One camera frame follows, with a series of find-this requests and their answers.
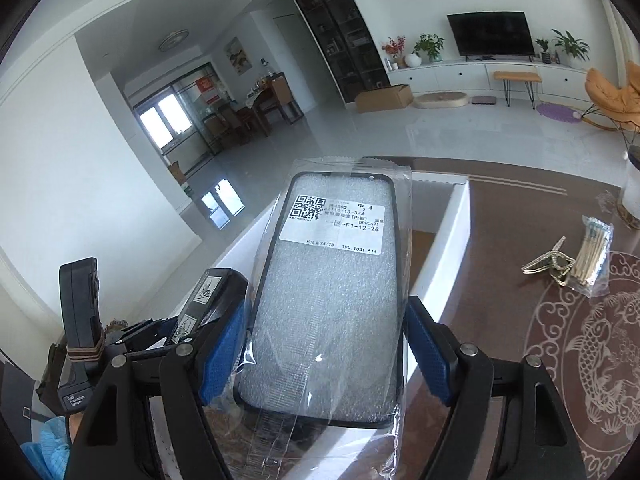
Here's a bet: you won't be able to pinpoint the green plant in white pot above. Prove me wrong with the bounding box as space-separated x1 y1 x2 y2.
413 33 446 63

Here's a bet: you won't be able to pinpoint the wooden bench with metal legs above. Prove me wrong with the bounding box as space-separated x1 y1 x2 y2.
493 71 543 110

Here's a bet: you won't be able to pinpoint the orange lounge chair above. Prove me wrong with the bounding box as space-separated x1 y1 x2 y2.
575 61 640 133

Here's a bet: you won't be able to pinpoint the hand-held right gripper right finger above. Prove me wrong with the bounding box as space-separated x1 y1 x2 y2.
403 296 588 480

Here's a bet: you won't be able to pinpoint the beige pet bed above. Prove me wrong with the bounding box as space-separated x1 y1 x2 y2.
412 91 471 110

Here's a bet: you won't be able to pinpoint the bag of cotton swabs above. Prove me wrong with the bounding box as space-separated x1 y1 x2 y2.
564 215 614 302

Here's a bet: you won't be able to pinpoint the white television cabinet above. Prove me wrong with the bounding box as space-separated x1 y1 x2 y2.
387 55 591 107

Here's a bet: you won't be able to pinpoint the open cardboard box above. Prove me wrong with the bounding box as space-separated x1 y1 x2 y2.
354 85 414 114

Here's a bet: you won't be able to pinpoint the round ceiling lamp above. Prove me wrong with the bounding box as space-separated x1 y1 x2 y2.
159 30 191 52

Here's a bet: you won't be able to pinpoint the dark glass display cabinet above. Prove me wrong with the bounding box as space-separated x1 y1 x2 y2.
281 0 392 111

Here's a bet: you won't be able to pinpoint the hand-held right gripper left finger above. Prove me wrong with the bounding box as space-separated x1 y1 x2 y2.
65 302 247 480

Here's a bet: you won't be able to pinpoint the white storage box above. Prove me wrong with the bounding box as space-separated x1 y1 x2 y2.
147 170 472 480

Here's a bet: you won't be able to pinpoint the phone case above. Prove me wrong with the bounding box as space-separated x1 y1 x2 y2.
234 157 414 480

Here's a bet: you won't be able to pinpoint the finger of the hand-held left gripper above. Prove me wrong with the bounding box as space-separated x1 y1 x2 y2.
102 340 174 361
119 318 174 344

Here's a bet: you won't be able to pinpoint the black television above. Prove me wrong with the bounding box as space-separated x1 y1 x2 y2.
446 11 536 57

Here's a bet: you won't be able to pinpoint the red flowers in vase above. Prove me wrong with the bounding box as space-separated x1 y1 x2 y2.
382 36 406 70

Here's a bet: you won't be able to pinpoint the striped rhinestone hair clip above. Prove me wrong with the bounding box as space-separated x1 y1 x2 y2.
521 236 576 282

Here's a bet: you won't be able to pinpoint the large leafy potted plant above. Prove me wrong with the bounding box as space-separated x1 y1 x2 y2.
551 29 591 67

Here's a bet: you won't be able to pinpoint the purple round mat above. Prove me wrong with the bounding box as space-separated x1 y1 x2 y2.
537 101 583 122

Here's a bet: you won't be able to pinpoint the framed wall painting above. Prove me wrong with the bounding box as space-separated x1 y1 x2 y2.
223 36 253 74

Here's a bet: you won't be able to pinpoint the clear jar with black lid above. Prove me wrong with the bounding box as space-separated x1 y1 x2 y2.
616 144 640 231

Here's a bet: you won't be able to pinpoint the wooden dining table with chairs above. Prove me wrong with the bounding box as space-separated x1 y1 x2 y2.
202 74 307 153

